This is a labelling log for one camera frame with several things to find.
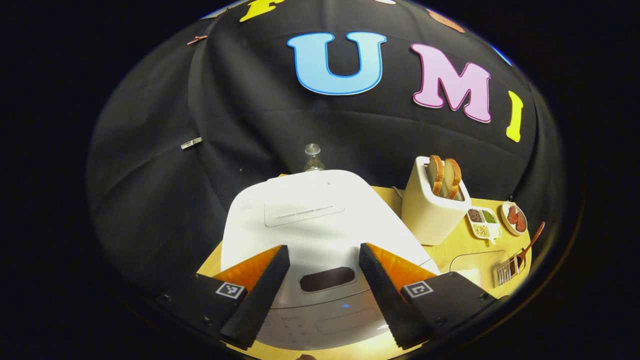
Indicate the white round plate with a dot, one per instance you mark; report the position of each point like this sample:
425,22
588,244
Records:
505,225

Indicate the black backdrop cloth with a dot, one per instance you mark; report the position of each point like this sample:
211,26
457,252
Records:
250,125

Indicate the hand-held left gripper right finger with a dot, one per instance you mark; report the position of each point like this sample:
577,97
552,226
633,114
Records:
387,300

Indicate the clear glass bottle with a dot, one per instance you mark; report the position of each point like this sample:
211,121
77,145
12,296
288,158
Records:
313,157

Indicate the white toaster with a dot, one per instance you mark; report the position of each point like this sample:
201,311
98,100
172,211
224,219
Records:
430,220

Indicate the white divided bean dish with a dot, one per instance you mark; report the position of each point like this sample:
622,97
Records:
482,225

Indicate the brown wooden spoon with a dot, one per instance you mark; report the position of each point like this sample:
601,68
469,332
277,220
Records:
531,242

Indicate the white rice cooker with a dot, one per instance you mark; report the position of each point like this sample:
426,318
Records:
320,220

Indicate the red meat piece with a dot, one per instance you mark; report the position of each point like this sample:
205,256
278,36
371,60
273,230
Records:
512,215
521,223

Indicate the red cloth clip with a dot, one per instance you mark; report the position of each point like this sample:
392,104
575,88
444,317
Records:
197,39

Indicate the silver cloth clip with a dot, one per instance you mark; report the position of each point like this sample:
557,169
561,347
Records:
191,143

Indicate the clear container of rice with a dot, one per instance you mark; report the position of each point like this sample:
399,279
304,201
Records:
470,265

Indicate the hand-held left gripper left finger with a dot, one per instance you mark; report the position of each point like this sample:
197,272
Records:
260,300

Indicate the toast bread slice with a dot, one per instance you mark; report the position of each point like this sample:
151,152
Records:
436,175
452,179

